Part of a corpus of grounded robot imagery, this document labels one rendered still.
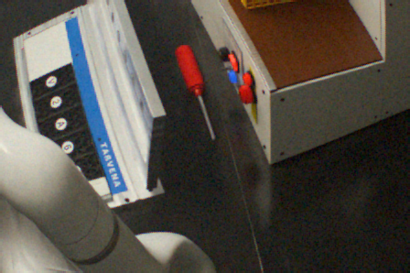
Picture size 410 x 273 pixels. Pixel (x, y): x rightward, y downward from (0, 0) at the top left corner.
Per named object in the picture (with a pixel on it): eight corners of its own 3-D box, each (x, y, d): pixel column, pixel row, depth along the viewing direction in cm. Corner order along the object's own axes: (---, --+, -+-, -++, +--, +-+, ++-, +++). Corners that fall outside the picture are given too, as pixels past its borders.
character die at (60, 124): (37, 125, 178) (37, 122, 177) (82, 106, 179) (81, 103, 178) (43, 147, 175) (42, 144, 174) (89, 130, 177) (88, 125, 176)
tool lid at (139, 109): (95, -53, 177) (104, -55, 178) (85, 3, 192) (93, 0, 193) (153, 117, 154) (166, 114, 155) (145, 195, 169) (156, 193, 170)
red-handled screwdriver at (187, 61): (175, 56, 186) (174, 46, 184) (191, 51, 186) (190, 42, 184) (205, 147, 177) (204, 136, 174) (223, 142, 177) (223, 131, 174)
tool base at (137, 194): (14, 45, 192) (13, 35, 189) (99, 5, 195) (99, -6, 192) (56, 227, 169) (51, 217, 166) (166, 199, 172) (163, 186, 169)
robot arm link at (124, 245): (57, 147, 118) (169, 273, 140) (52, 260, 109) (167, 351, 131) (120, 131, 115) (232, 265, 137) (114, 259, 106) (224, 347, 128)
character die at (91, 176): (49, 170, 173) (48, 167, 172) (97, 155, 174) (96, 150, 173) (57, 194, 170) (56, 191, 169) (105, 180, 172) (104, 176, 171)
